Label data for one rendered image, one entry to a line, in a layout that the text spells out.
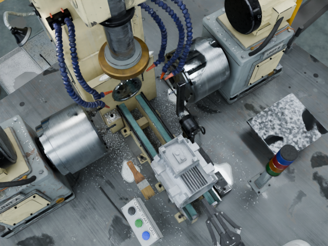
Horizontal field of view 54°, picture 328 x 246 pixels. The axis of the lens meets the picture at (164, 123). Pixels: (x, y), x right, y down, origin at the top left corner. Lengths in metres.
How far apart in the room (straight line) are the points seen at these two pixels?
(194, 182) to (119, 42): 0.56
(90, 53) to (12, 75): 1.18
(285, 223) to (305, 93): 0.67
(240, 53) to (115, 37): 0.58
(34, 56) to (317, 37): 2.31
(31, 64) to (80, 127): 1.31
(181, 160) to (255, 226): 0.50
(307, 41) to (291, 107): 1.57
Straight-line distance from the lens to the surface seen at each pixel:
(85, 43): 1.35
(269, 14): 1.38
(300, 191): 1.61
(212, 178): 1.22
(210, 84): 1.40
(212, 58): 1.39
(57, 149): 1.26
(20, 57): 2.57
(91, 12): 0.93
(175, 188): 1.22
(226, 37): 1.45
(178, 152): 1.20
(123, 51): 1.09
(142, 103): 1.54
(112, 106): 1.53
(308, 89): 1.85
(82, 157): 1.29
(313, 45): 3.13
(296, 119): 1.60
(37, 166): 1.25
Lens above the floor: 2.27
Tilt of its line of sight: 65 degrees down
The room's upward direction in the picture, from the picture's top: 3 degrees counter-clockwise
